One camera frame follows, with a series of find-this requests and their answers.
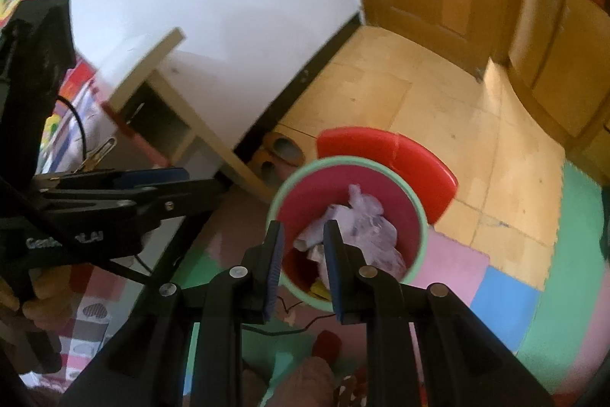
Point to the red bucket with green rim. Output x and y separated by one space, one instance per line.
305 206

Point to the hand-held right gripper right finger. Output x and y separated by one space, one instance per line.
333 273

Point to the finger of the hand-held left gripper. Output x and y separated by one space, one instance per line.
152 177
190 197

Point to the brown fuzzy pants leg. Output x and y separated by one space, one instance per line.
305 383

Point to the red plush slipper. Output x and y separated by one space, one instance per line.
326 342

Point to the red plastic stool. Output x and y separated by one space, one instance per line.
419 168

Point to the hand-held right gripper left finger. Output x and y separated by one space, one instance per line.
274 273

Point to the white plastic bag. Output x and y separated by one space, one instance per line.
367 230

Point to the checkered heart blanket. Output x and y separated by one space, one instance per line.
90 321

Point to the wooden cabinet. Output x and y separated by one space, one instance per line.
553 54

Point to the beige side table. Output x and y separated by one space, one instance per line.
205 135

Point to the colourful foam floor mat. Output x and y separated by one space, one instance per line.
505 302

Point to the metal spring clip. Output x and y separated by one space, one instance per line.
97 154

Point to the person's left hand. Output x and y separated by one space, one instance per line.
47 297

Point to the yellow small box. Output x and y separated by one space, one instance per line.
320 291

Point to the brown slipper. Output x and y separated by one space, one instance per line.
286 147
269 171

